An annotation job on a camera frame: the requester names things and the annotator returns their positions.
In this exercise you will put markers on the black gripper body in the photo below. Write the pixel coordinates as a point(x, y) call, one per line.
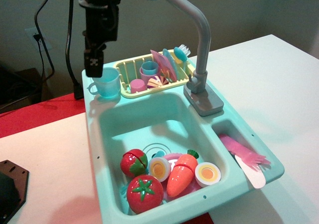
point(102, 20)

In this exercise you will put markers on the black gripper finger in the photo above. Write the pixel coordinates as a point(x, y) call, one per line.
point(89, 44)
point(94, 61)

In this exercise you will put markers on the light blue toy cup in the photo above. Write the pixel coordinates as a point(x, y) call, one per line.
point(108, 85)

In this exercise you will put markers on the pink upside-down cup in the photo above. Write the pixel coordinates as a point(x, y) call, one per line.
point(137, 85)

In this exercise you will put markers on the purple cup in rack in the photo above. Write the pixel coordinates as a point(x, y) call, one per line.
point(146, 78)

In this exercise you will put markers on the blue cup in rack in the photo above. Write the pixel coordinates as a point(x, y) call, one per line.
point(150, 68)

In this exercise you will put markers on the teal toy sink unit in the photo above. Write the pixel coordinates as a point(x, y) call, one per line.
point(166, 121)

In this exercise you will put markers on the yellow dish rack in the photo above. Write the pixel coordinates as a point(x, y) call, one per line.
point(129, 70)

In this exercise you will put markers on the striped toy shell food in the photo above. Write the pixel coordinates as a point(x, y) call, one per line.
point(157, 81)

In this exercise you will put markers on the pink toy plate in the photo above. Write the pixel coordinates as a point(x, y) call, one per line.
point(163, 64)

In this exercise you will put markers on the blue toy plate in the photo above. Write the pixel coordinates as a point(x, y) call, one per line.
point(172, 65)

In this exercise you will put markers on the dark box on floor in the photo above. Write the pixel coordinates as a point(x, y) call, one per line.
point(22, 88)

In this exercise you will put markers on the teal dish brush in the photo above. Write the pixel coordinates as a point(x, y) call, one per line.
point(182, 52)

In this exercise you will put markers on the red cloth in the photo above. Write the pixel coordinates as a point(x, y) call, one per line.
point(39, 114)

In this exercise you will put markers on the toy strawberry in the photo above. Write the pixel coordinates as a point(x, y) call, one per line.
point(134, 163)

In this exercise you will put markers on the grey toy faucet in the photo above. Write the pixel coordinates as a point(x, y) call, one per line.
point(202, 97)

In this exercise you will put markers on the left toy egg half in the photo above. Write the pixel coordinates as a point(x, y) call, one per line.
point(159, 168)

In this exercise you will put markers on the toy egg half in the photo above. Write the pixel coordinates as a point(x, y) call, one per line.
point(207, 174)
point(159, 168)

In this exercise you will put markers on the toy carrot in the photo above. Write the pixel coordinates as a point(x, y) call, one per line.
point(182, 174)

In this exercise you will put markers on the toy tomato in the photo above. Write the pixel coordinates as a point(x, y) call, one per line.
point(144, 192)

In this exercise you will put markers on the right toy egg half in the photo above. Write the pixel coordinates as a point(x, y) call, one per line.
point(207, 174)

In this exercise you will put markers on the pink toy fork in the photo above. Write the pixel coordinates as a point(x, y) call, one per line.
point(248, 156)

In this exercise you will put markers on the white toy knife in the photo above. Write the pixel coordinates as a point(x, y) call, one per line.
point(254, 175)

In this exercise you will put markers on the white wall outlet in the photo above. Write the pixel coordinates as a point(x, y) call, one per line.
point(34, 37)

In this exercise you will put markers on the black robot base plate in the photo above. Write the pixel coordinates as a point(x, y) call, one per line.
point(13, 189)

